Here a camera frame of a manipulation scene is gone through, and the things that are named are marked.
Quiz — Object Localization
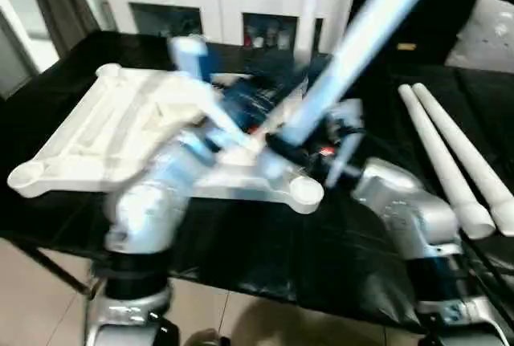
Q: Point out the white plastic table leg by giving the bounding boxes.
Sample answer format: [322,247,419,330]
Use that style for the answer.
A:
[398,83,497,241]
[294,0,325,70]
[271,0,449,153]
[410,81,514,237]

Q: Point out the white plastic table top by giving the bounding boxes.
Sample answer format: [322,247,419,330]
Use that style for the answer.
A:
[6,63,326,215]

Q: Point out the white glass-door cabinet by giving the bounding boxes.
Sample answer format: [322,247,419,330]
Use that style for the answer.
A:
[96,0,358,51]

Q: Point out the black furniture with yellow label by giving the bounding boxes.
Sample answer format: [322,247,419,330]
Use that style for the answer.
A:
[353,0,514,70]

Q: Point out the black work mat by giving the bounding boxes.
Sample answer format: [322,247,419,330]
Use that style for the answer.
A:
[0,29,514,335]

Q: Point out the grey cushion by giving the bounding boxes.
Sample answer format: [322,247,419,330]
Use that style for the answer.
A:
[443,0,514,74]

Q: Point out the black stand leg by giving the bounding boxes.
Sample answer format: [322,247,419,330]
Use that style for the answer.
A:
[12,242,101,299]

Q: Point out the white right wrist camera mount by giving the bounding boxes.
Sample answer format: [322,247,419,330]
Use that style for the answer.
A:
[320,97,369,188]

